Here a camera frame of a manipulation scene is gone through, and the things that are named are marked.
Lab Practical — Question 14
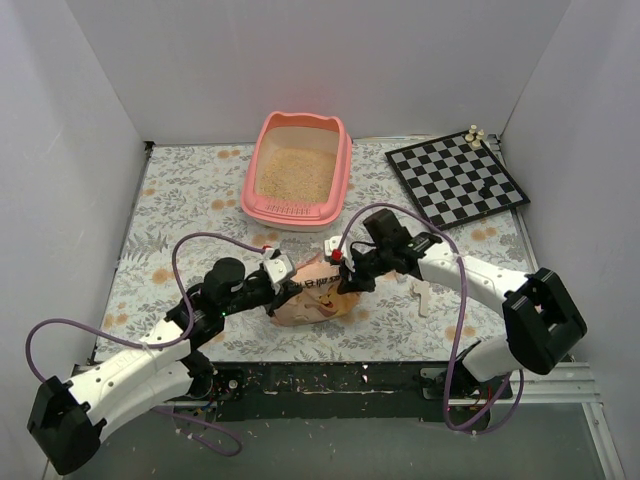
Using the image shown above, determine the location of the pink cat litter bag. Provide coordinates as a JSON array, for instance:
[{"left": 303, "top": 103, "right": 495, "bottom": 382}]
[{"left": 270, "top": 254, "right": 366, "bottom": 328}]

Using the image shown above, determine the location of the white plastic bracket piece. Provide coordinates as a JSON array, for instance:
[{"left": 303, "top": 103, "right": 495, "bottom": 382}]
[{"left": 411, "top": 281, "right": 431, "bottom": 318}]

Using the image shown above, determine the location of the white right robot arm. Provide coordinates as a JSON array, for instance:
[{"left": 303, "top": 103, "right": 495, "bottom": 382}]
[{"left": 324, "top": 203, "right": 587, "bottom": 398}]

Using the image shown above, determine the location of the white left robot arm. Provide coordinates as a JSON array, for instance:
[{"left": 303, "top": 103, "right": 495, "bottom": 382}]
[{"left": 27, "top": 255, "right": 298, "bottom": 475}]

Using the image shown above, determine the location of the pink cat litter box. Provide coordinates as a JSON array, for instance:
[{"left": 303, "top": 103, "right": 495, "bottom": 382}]
[{"left": 241, "top": 111, "right": 352, "bottom": 232}]

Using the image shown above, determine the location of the floral table mat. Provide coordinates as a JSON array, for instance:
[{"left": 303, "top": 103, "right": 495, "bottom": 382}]
[{"left": 94, "top": 140, "right": 504, "bottom": 362}]

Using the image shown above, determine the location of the black grey chessboard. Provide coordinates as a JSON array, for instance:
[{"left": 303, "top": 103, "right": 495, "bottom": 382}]
[{"left": 385, "top": 131, "right": 530, "bottom": 230}]

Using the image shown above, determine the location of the black chess piece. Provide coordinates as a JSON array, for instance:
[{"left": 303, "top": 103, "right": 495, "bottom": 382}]
[{"left": 478, "top": 182, "right": 492, "bottom": 198}]

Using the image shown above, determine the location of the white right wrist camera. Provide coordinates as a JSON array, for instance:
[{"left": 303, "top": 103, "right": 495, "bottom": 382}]
[{"left": 323, "top": 235, "right": 351, "bottom": 265}]

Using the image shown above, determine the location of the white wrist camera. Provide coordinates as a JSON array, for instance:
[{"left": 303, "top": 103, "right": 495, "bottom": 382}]
[
  {"left": 323, "top": 235, "right": 351, "bottom": 265},
  {"left": 261, "top": 246, "right": 297, "bottom": 294}
]

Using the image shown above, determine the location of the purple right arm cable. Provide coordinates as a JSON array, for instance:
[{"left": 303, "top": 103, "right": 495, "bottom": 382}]
[{"left": 337, "top": 202, "right": 526, "bottom": 435}]

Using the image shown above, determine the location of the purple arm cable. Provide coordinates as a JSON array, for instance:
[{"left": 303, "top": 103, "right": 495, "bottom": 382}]
[
  {"left": 337, "top": 202, "right": 526, "bottom": 435},
  {"left": 25, "top": 232, "right": 244, "bottom": 457}
]

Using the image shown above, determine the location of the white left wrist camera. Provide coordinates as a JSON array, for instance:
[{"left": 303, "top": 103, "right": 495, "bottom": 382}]
[{"left": 261, "top": 246, "right": 297, "bottom": 294}]

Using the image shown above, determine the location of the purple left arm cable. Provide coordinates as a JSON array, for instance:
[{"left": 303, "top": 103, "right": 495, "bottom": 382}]
[{"left": 25, "top": 232, "right": 244, "bottom": 457}]

